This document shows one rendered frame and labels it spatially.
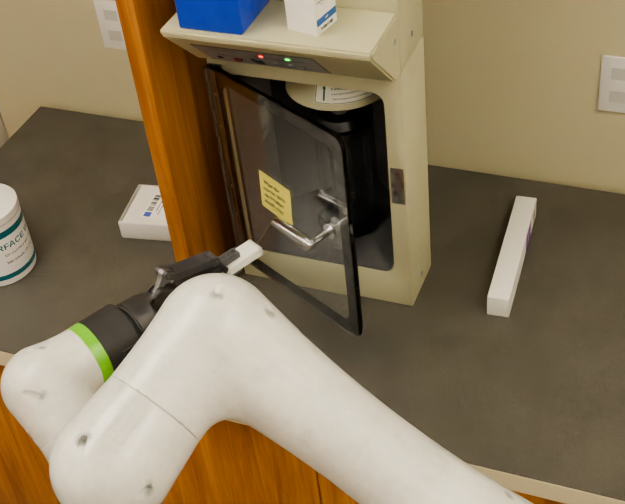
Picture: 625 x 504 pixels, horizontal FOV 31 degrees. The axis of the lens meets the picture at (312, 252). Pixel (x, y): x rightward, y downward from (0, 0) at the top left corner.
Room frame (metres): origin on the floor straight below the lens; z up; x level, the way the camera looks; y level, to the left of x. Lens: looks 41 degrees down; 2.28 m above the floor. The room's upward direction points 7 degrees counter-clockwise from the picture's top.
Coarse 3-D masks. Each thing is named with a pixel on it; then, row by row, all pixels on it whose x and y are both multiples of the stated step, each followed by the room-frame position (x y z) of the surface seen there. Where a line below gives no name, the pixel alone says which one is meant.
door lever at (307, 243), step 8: (272, 224) 1.34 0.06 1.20; (280, 224) 1.33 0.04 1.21; (288, 224) 1.32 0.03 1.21; (328, 224) 1.31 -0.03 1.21; (288, 232) 1.31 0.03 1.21; (296, 232) 1.30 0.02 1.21; (320, 232) 1.30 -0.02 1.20; (328, 232) 1.30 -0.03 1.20; (296, 240) 1.29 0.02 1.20; (304, 240) 1.28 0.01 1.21; (312, 240) 1.28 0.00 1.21; (320, 240) 1.29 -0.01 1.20; (304, 248) 1.27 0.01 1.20; (312, 248) 1.27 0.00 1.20
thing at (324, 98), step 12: (288, 84) 1.53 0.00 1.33; (300, 84) 1.50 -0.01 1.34; (300, 96) 1.49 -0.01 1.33; (312, 96) 1.47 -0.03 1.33; (324, 96) 1.47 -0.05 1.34; (336, 96) 1.46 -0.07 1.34; (348, 96) 1.46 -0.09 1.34; (360, 96) 1.46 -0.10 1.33; (372, 96) 1.47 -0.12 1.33; (312, 108) 1.47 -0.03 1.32; (324, 108) 1.46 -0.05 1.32; (336, 108) 1.45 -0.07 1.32; (348, 108) 1.45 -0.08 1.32
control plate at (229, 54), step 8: (200, 48) 1.44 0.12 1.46; (208, 48) 1.43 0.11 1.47; (216, 48) 1.42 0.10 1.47; (224, 48) 1.41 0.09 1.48; (216, 56) 1.46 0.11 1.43; (224, 56) 1.45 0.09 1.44; (232, 56) 1.44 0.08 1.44; (240, 56) 1.43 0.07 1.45; (248, 56) 1.42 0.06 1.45; (256, 56) 1.41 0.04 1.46; (264, 56) 1.39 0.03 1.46; (272, 56) 1.38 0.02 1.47; (280, 56) 1.37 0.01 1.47; (288, 56) 1.37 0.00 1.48; (264, 64) 1.44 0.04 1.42; (272, 64) 1.43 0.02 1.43; (280, 64) 1.42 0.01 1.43; (296, 64) 1.40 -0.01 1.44; (304, 64) 1.38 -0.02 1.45; (312, 64) 1.37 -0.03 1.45; (328, 72) 1.40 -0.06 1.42
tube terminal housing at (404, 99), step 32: (352, 0) 1.42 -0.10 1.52; (384, 0) 1.40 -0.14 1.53; (416, 0) 1.46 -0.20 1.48; (416, 32) 1.46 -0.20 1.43; (224, 64) 1.52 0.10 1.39; (416, 64) 1.45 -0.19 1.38; (384, 96) 1.40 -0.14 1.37; (416, 96) 1.45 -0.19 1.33; (416, 128) 1.44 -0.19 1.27; (416, 160) 1.44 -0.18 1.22; (416, 192) 1.43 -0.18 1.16; (416, 224) 1.42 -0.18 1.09; (416, 256) 1.42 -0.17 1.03; (384, 288) 1.41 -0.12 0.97; (416, 288) 1.41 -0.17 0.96
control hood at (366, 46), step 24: (168, 24) 1.44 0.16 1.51; (264, 24) 1.40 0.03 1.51; (336, 24) 1.38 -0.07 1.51; (360, 24) 1.37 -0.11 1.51; (384, 24) 1.36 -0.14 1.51; (192, 48) 1.46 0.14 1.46; (240, 48) 1.39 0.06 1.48; (264, 48) 1.36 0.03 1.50; (288, 48) 1.34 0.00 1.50; (312, 48) 1.32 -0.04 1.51; (336, 48) 1.31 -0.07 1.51; (360, 48) 1.30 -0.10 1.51; (384, 48) 1.33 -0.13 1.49; (336, 72) 1.39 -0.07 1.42; (360, 72) 1.36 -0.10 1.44; (384, 72) 1.33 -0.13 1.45
